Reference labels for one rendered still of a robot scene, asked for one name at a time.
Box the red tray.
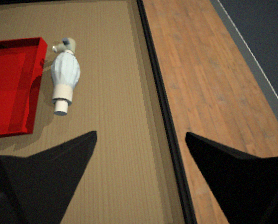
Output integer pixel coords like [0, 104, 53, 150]
[0, 37, 47, 138]

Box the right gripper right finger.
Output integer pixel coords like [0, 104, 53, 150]
[185, 132, 278, 224]

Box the white resuscitator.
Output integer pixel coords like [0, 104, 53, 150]
[51, 37, 80, 116]

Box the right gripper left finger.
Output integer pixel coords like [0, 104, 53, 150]
[0, 131, 97, 224]

